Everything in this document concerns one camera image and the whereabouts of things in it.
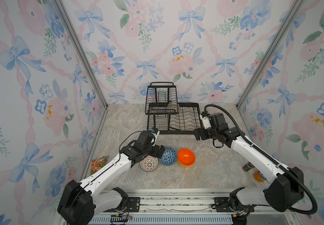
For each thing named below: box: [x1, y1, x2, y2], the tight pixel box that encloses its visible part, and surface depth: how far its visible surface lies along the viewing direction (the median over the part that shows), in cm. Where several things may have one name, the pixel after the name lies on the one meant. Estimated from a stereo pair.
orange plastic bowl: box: [177, 148, 196, 166], surface depth 87 cm
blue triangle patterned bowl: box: [158, 146, 177, 166], surface depth 90 cm
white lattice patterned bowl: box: [139, 154, 159, 173], surface depth 88 cm
